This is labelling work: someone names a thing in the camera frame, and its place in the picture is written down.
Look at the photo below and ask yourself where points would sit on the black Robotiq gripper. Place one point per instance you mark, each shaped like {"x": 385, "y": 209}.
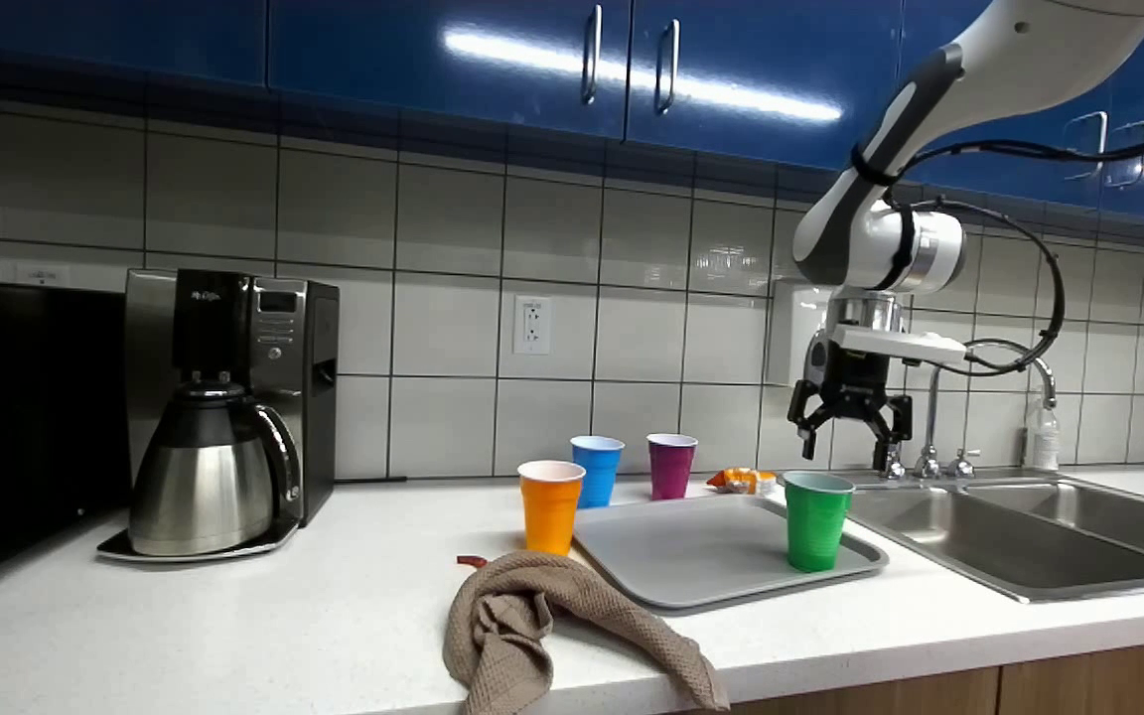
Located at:
{"x": 853, "y": 378}

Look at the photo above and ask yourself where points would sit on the wooden base cabinet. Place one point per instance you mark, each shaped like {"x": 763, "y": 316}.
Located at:
{"x": 1074, "y": 680}

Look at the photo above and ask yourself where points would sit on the grey plastic tray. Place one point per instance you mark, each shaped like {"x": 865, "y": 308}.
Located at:
{"x": 691, "y": 551}

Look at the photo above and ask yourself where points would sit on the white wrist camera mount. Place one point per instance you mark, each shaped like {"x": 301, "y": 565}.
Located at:
{"x": 915, "y": 347}

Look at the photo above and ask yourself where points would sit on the dish soap bottle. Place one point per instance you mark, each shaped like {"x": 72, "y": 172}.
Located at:
{"x": 1044, "y": 439}

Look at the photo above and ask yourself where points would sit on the black microwave oven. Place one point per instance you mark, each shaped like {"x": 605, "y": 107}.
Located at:
{"x": 20, "y": 423}

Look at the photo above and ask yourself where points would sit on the green plastic cup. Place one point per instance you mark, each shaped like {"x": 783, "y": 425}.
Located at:
{"x": 816, "y": 528}

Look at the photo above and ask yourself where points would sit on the orange snack wrapper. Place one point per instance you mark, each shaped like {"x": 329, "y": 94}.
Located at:
{"x": 736, "y": 479}

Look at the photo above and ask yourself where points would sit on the blue wall cabinet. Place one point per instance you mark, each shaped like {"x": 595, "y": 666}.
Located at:
{"x": 201, "y": 39}

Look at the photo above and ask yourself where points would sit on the blue plastic cup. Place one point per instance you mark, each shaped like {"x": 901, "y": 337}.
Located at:
{"x": 597, "y": 463}

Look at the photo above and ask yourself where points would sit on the purple plastic cup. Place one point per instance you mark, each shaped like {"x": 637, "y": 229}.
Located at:
{"x": 671, "y": 468}

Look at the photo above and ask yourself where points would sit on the white wall outlet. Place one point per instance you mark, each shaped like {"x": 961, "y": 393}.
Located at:
{"x": 532, "y": 324}

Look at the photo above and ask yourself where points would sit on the chrome gooseneck faucet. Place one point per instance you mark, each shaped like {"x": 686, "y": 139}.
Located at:
{"x": 931, "y": 423}

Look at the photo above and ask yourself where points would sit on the orange plastic cup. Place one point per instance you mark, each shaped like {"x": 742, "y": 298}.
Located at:
{"x": 550, "y": 519}

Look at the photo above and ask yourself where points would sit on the stainless steel double sink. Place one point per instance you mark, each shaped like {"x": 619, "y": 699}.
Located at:
{"x": 1033, "y": 537}

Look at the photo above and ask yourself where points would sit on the steel coffee carafe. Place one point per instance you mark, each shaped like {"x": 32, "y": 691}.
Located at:
{"x": 208, "y": 483}

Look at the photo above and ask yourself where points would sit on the brown cloth towel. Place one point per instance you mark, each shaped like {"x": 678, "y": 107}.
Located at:
{"x": 517, "y": 619}

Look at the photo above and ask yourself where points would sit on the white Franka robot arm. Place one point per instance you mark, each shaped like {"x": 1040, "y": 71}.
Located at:
{"x": 1033, "y": 53}

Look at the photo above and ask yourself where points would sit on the black steel coffee maker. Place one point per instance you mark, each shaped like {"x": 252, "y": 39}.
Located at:
{"x": 295, "y": 382}

